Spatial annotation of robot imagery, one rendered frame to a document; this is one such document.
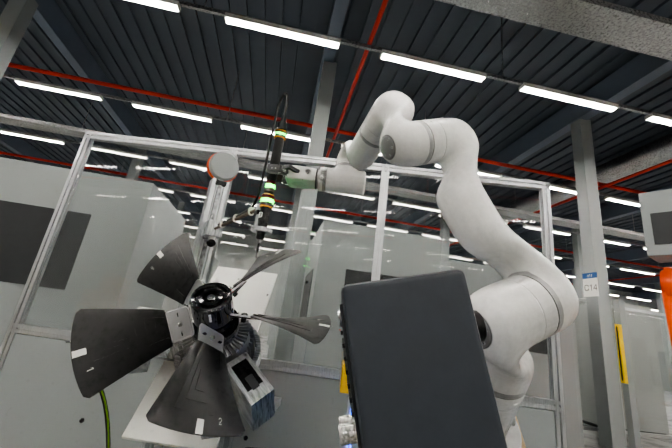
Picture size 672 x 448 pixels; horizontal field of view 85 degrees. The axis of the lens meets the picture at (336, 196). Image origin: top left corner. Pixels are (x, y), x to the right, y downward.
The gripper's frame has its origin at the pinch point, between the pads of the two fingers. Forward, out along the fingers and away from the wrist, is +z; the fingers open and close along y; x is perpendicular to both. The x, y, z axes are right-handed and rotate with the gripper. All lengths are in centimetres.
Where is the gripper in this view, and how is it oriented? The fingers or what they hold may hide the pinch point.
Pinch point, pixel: (272, 173)
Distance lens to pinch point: 127.6
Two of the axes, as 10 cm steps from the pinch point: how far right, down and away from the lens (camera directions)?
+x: 1.2, -9.4, 3.3
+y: 0.1, 3.3, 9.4
